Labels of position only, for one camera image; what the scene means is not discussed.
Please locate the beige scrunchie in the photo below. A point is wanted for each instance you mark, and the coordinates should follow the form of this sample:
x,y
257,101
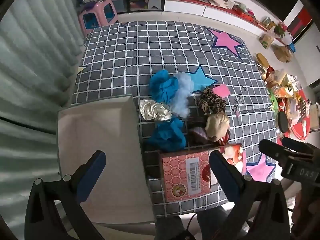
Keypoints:
x,y
217,125

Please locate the white and blue bag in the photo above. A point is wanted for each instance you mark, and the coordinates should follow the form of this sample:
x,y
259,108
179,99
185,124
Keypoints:
x,y
290,42

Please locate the light blue fluffy scrunchie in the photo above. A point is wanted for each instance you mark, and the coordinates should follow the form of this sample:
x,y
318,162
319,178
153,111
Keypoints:
x,y
181,92

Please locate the white rectangular box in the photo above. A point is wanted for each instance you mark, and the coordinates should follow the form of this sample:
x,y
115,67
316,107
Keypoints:
x,y
100,155

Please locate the person's left leg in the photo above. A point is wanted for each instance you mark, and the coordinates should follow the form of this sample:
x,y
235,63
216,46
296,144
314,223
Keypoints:
x,y
170,227

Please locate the red round tray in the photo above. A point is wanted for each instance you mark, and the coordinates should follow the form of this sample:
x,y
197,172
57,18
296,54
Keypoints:
x,y
301,127

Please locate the red black wall panel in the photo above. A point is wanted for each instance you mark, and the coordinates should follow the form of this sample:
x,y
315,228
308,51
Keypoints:
x,y
302,17

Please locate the long white low cabinet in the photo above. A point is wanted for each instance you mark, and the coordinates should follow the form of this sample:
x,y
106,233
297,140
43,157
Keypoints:
x,y
200,10

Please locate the small white stool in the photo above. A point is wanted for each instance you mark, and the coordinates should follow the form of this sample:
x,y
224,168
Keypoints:
x,y
153,3

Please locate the red striped sock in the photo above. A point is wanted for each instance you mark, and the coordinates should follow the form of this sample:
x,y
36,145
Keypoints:
x,y
224,138

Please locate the grey checked star blanket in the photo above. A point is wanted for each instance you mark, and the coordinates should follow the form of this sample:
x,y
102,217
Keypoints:
x,y
150,50

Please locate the pink plastic stool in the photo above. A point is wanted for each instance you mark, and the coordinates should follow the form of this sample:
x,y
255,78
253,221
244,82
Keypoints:
x,y
97,15

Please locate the white dotted satin scrunchie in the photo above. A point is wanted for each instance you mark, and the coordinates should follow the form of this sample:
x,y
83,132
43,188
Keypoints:
x,y
155,110

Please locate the pink patterned cardboard box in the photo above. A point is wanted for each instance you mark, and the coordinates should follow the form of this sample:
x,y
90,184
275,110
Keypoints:
x,y
180,177

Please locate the brown cardboard box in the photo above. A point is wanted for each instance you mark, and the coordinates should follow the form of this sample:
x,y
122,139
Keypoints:
x,y
283,52

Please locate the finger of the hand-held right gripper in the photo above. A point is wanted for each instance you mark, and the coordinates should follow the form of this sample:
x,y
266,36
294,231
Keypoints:
x,y
293,143
272,150

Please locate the yellow round lid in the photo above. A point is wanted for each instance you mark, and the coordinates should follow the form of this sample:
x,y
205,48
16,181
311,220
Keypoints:
x,y
261,60

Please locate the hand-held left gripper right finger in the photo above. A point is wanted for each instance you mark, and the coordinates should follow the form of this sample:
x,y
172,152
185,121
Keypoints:
x,y
222,175

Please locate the stack of papers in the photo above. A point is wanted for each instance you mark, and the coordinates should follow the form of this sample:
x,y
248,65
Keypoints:
x,y
220,0

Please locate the dark striped knit scrunchie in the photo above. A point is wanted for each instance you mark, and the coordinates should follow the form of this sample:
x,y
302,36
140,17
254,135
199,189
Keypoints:
x,y
196,121

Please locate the person's right hand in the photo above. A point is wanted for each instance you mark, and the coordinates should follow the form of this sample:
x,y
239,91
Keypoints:
x,y
298,210

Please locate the pile of assorted packets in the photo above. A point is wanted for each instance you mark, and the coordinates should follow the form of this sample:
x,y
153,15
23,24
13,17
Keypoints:
x,y
285,87

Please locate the leopard print scrunchie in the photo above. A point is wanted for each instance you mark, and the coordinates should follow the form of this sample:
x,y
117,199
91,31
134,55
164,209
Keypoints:
x,y
211,102

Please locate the pale green curtain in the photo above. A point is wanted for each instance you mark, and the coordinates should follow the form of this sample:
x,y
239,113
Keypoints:
x,y
32,67

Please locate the pink sponge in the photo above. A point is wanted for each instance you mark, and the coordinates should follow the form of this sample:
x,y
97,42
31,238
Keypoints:
x,y
221,90

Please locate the paper bag with green print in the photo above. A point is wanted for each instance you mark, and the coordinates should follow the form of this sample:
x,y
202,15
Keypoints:
x,y
266,40

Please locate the black round disc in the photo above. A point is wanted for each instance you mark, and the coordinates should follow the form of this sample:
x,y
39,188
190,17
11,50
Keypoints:
x,y
283,121

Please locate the purple knit scrunchie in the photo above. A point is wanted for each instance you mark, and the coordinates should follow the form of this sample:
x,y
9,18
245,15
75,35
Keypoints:
x,y
197,135

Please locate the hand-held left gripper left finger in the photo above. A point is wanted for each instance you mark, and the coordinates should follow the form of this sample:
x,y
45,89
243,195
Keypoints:
x,y
91,175

